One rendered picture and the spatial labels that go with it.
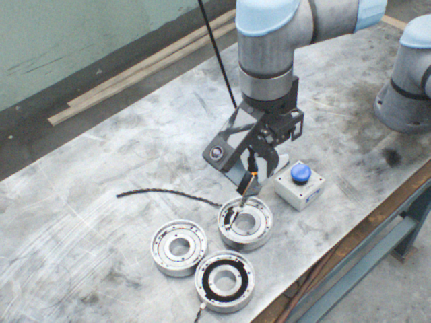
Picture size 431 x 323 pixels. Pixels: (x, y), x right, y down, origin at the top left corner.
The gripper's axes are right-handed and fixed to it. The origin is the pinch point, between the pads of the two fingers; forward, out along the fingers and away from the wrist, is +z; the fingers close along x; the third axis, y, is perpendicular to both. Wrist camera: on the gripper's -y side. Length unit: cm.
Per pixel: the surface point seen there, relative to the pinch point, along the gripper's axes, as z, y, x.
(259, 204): 10.1, 1.5, 0.4
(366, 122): 13.3, 36.5, 3.1
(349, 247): 38.2, 22.3, -9.2
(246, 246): 10.5, -6.5, -4.8
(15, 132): 93, -22, 153
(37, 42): 58, 6, 160
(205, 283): 10.2, -16.8, -5.8
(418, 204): 61, 63, -6
